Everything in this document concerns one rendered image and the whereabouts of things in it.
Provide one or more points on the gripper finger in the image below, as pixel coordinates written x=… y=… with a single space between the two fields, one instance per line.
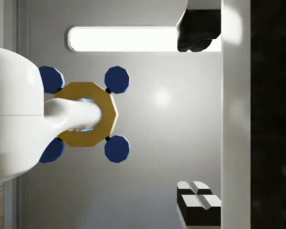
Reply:
x=197 y=212
x=197 y=28

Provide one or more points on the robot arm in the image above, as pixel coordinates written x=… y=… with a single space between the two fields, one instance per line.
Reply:
x=14 y=107

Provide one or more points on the drone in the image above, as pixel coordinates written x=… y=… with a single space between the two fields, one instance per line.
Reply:
x=107 y=107

